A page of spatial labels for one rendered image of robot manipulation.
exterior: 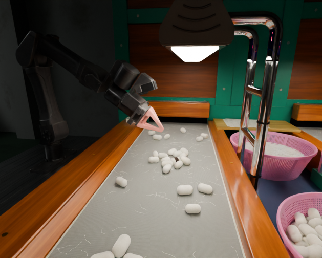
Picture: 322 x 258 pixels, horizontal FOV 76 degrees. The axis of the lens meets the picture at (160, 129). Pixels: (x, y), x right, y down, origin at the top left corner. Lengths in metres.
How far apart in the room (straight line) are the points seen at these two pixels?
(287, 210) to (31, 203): 0.49
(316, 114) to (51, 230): 1.05
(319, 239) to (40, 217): 0.47
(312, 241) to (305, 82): 0.82
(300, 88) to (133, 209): 0.93
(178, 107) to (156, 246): 0.71
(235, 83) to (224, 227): 0.75
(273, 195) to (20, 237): 0.59
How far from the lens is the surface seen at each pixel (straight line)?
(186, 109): 0.98
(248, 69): 0.63
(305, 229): 0.48
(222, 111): 1.06
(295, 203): 0.51
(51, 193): 0.51
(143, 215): 0.44
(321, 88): 1.19
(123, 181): 0.52
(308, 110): 1.11
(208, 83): 1.04
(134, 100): 0.61
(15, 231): 0.44
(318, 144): 0.89
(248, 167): 0.75
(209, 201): 0.48
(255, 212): 0.44
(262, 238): 0.39
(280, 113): 1.13
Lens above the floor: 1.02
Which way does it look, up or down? 17 degrees down
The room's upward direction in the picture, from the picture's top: straight up
